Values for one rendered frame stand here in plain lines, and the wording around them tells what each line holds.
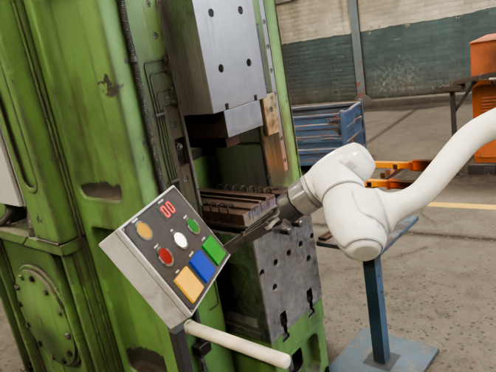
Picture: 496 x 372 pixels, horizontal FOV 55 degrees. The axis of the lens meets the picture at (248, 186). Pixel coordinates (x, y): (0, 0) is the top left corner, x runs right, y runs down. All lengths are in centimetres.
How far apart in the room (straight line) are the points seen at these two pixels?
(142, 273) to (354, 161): 57
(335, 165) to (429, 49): 822
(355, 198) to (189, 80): 85
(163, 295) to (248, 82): 88
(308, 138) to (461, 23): 433
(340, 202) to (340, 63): 886
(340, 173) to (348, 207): 11
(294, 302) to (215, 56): 101
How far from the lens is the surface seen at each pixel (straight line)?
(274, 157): 211
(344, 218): 101
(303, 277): 202
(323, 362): 231
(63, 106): 189
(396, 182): 190
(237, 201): 188
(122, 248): 121
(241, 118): 173
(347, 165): 111
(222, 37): 169
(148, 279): 122
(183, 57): 168
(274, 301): 188
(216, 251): 143
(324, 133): 554
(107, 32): 157
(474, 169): 516
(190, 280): 127
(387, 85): 957
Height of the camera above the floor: 156
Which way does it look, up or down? 16 degrees down
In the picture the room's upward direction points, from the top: 10 degrees counter-clockwise
